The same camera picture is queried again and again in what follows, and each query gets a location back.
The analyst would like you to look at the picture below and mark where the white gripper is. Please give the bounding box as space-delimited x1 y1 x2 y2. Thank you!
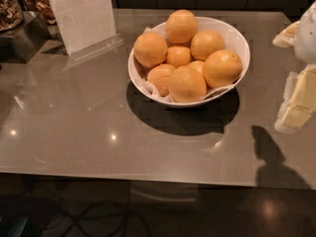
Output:
273 1 316 133

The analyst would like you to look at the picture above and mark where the white ceramic bowl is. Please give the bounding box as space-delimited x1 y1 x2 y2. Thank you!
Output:
128 17 251 109

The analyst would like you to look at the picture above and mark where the partly hidden middle orange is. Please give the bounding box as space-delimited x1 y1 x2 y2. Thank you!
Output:
188 60 204 73

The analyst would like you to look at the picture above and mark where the small centre orange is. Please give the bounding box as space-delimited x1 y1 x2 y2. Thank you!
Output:
166 45 192 68

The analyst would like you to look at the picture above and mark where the acrylic sign holder with paper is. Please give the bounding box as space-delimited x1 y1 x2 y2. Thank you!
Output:
49 0 123 60

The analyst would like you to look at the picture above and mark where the dark metal box stand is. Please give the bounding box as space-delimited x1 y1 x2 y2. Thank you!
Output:
0 12 50 63

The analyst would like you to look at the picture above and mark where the glass jar of nuts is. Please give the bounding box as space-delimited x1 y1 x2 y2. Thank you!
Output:
0 0 24 32

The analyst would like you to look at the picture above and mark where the black cable on floor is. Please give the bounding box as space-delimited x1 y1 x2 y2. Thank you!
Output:
39 199 152 237

